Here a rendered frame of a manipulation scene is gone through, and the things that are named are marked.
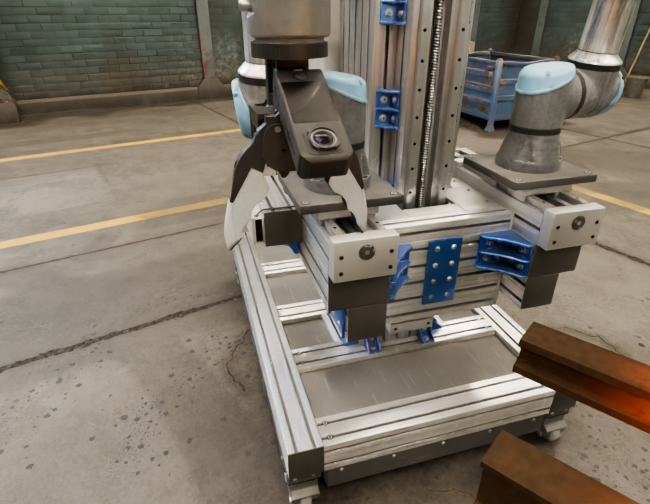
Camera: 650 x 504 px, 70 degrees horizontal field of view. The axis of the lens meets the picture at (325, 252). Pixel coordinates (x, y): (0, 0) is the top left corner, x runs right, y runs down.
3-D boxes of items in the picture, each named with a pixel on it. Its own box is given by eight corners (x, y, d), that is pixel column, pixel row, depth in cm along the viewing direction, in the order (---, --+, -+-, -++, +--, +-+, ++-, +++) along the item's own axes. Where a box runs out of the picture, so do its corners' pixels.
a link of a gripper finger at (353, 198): (368, 200, 56) (325, 142, 51) (387, 219, 51) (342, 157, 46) (348, 217, 56) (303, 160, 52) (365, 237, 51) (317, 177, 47)
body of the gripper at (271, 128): (316, 152, 53) (315, 37, 48) (338, 175, 46) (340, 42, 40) (249, 158, 51) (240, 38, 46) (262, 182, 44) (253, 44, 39)
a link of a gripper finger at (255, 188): (226, 231, 53) (269, 163, 51) (231, 255, 48) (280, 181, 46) (201, 219, 51) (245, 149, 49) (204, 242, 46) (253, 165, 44)
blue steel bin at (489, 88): (429, 110, 593) (435, 49, 560) (481, 107, 616) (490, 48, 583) (488, 131, 492) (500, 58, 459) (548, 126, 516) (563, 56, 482)
